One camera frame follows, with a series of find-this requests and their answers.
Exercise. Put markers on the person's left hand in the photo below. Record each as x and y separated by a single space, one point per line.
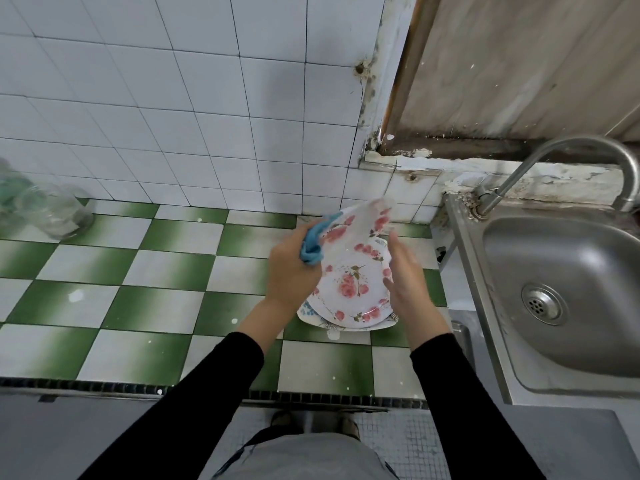
287 274

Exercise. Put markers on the person's right hand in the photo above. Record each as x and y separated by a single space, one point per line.
415 294

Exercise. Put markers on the person's left fingers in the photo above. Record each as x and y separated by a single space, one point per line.
301 230

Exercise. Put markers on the person's right thumb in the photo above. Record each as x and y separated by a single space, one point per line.
388 283

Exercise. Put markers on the blue cleaning cloth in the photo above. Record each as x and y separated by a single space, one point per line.
314 244

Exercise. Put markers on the white plate pink roses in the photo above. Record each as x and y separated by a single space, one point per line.
350 279

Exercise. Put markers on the person's right forearm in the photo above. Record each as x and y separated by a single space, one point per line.
460 404

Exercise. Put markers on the person's left forearm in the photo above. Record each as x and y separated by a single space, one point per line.
200 394

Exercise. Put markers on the white plate blue pattern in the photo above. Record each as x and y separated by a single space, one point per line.
307 310

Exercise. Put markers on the person's right shoe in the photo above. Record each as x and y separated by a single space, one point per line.
348 425

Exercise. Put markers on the person's shoe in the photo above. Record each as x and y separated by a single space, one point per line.
348 425
284 420

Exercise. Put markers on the metal sink drain strainer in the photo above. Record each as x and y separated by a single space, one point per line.
544 304

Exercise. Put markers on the stainless steel sink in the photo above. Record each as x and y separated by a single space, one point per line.
560 294

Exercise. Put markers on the person's left shoe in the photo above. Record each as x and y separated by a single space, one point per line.
284 420

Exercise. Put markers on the person's grey apron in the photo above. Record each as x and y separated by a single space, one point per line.
305 457

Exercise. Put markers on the curved metal faucet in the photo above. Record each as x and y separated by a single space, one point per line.
575 147

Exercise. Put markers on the clear glass jar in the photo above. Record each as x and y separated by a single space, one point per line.
57 209

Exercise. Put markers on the green tinted glass jar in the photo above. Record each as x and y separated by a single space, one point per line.
9 194

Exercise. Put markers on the weathered wooden window frame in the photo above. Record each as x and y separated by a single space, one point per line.
500 69

